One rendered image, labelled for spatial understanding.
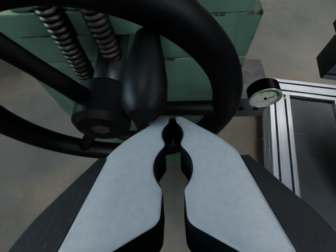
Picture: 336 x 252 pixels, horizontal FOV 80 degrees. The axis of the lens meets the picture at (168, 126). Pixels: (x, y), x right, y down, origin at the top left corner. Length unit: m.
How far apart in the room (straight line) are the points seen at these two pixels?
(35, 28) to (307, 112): 1.02
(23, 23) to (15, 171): 1.08
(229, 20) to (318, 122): 0.80
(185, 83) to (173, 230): 0.70
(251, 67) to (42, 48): 0.45
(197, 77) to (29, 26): 0.30
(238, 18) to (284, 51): 1.28
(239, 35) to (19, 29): 0.31
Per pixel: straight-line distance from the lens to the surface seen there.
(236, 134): 1.15
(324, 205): 0.96
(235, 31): 0.39
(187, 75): 0.45
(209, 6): 0.35
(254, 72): 0.54
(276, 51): 1.63
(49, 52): 0.45
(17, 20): 0.29
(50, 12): 0.24
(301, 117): 1.07
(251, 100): 0.45
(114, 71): 0.24
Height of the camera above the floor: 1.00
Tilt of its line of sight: 62 degrees down
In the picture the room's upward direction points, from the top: 4 degrees counter-clockwise
